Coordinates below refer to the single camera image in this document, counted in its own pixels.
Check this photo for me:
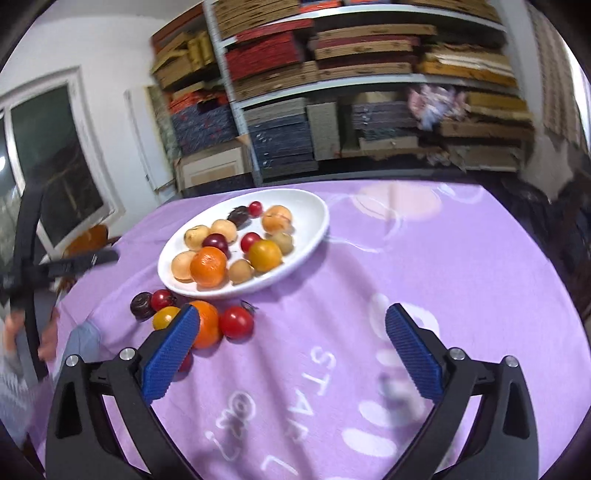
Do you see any small tan round fruit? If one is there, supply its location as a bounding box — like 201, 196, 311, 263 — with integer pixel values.
269, 232, 295, 256
229, 259, 254, 284

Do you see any stack of yellow wooden boxes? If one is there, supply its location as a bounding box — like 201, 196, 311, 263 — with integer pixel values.
418, 44, 536, 171

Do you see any metal shelving unit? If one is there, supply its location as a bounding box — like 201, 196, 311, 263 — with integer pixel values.
203, 0, 532, 185

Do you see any pink white cloth bundle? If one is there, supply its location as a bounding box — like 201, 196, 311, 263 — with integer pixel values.
409, 85, 469, 130

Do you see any yellow speckled pear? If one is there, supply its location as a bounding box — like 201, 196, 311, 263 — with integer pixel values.
184, 224, 212, 247

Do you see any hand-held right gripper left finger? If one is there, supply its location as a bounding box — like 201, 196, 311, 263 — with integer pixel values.
46, 304, 201, 480

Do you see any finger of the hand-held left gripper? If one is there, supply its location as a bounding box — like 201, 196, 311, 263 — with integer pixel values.
43, 248, 120, 282

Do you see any stack of blue orange boxes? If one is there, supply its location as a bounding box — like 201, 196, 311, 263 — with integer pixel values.
168, 90, 241, 155

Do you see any stack of tan woven boxes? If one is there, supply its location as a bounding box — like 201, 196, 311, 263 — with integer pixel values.
217, 0, 509, 100

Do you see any tan picture frame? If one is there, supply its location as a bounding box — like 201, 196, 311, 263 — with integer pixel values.
173, 138, 252, 195

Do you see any stack of red patterned boxes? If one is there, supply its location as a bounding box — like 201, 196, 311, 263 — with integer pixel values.
226, 21, 315, 81

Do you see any dark red plum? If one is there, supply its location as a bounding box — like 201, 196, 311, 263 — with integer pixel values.
202, 233, 230, 257

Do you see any dark wooden chair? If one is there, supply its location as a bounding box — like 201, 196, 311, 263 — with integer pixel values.
503, 171, 591, 324

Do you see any red tomato with green stem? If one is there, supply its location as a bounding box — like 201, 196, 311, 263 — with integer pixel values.
218, 301, 256, 341

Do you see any person's left hand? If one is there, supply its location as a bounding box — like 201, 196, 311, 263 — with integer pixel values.
2, 307, 62, 366

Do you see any dark window with white frame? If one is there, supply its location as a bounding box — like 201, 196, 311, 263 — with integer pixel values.
0, 69, 125, 259

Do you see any purple printed tablecloth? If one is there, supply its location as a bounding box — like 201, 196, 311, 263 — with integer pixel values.
28, 180, 591, 480

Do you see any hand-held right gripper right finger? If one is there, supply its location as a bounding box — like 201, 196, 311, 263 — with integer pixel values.
385, 303, 540, 480

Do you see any pile of tan boxes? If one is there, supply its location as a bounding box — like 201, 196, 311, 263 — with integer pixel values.
152, 18, 220, 90

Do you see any person's left forearm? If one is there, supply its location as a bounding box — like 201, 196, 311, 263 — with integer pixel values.
0, 355, 51, 448

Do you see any grey woven upright box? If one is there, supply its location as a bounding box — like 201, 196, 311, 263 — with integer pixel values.
307, 102, 342, 160

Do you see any brick pattern curtain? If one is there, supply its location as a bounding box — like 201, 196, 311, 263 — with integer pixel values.
526, 4, 591, 153

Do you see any white oval plate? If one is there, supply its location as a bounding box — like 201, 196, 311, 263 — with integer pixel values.
158, 188, 329, 298

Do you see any stack of dark blue boxes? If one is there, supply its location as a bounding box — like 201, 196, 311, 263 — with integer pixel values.
245, 99, 319, 178

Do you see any green marbled board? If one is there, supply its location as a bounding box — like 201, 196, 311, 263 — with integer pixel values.
148, 85, 182, 162

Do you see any stack of dark grey boxes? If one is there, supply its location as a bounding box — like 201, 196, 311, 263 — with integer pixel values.
351, 99, 421, 144

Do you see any brown wooden chair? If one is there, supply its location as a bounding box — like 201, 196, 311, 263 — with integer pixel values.
60, 224, 121, 259

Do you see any white board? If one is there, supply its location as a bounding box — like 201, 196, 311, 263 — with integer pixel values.
124, 88, 176, 195

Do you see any yellow tomato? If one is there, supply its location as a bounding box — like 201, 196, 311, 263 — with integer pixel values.
248, 239, 283, 272
152, 306, 182, 330

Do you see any orange mandarin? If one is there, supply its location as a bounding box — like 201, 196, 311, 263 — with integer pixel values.
187, 300, 222, 350
189, 246, 229, 288

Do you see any peach-coloured round fruit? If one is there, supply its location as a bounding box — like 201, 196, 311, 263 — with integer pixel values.
172, 250, 198, 282
262, 205, 293, 234

